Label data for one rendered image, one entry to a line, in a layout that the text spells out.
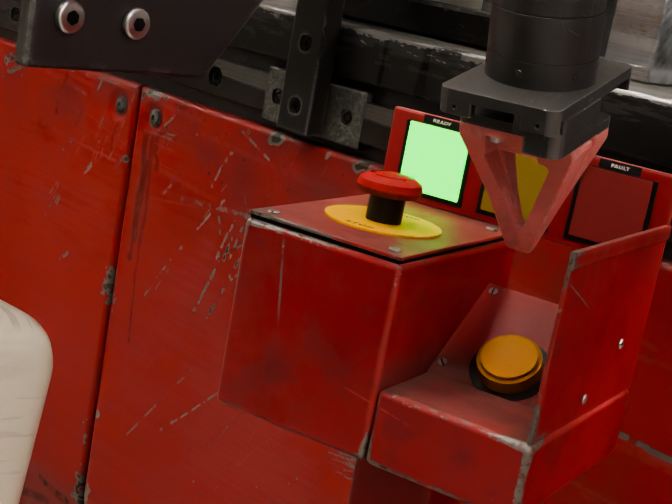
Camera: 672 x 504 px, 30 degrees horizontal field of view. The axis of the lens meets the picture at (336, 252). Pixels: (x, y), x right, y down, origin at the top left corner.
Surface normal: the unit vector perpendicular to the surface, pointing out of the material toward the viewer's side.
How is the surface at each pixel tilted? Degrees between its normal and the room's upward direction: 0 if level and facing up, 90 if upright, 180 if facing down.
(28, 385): 90
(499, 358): 35
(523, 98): 14
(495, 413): 0
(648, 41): 90
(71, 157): 90
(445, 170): 90
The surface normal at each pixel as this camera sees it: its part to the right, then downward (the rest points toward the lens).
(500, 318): -0.15, -0.73
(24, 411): 0.74, 0.29
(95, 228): -0.69, 0.04
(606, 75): 0.04, -0.90
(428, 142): -0.52, 0.11
